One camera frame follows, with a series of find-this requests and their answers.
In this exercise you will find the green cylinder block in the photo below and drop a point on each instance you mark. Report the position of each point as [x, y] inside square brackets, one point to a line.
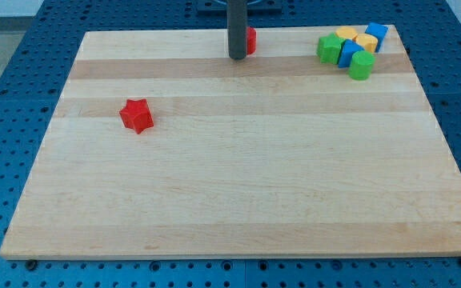
[362, 63]

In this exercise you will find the yellow hexagon block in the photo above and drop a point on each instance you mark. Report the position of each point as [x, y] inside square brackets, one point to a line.
[347, 32]

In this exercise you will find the yellow cylinder block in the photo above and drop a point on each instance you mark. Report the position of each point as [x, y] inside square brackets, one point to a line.
[367, 41]

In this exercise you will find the green star block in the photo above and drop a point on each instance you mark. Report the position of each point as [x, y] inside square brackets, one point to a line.
[329, 48]

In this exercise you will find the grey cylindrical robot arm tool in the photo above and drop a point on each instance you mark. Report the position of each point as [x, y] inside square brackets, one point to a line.
[236, 13]

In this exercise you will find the red star block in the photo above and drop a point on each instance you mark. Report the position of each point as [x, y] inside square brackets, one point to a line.
[136, 115]

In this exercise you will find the blue triangular block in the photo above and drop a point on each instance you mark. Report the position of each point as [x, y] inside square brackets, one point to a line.
[347, 51]

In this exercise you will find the red cylinder block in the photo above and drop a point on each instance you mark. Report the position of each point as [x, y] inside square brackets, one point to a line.
[251, 40]

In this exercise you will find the light wooden board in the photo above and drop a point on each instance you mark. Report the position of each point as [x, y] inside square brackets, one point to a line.
[273, 156]

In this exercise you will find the blue cube block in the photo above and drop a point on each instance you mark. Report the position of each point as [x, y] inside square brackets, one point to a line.
[379, 31]

